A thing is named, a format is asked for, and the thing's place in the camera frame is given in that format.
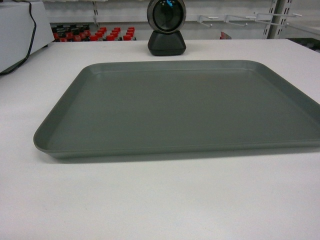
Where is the grey serving tray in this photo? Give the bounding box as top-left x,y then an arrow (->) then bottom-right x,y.
33,60 -> 320,159

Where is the black round barcode scanner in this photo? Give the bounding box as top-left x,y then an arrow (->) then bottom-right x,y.
147,0 -> 187,56

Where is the red cap bottle group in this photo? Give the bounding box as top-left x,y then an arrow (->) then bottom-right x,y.
51,24 -> 137,43

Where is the white cash register box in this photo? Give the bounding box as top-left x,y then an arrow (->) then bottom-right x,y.
0,0 -> 54,73

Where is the black cable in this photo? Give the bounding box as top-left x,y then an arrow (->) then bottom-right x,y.
0,1 -> 38,75

